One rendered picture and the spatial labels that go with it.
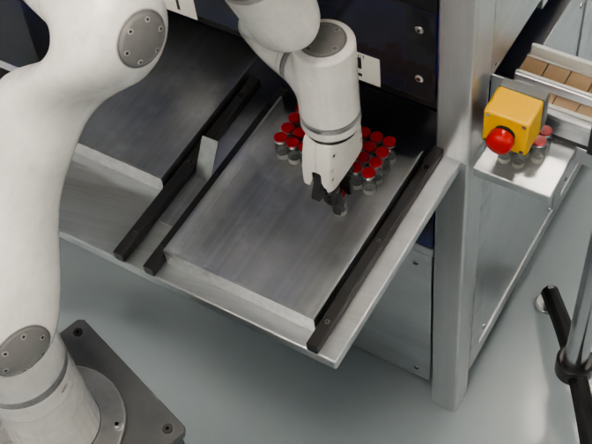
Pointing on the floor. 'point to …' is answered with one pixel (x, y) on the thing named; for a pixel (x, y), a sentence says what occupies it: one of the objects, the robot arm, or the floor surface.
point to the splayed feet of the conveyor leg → (543, 303)
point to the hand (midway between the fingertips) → (337, 188)
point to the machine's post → (447, 10)
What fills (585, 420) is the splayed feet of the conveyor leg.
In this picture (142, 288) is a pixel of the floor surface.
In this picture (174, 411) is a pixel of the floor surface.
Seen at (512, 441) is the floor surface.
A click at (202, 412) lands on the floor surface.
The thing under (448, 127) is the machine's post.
